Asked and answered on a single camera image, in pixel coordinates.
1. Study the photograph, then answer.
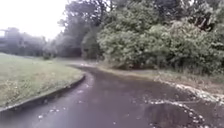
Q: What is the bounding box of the dark wet asphalt path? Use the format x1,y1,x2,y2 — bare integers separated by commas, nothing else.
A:
0,63,224,128

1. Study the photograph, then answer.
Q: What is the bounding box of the wood of trees and bushes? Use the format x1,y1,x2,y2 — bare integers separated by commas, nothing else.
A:
0,0,224,76

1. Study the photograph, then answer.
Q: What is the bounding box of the grey stone kerb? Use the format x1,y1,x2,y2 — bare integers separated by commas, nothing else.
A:
0,73,87,116

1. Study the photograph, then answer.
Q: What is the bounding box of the grass and dirt verge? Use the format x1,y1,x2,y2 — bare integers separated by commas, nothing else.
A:
66,58,224,105

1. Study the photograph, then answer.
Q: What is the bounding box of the grass lawn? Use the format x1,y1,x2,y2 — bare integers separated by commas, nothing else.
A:
0,52,84,108

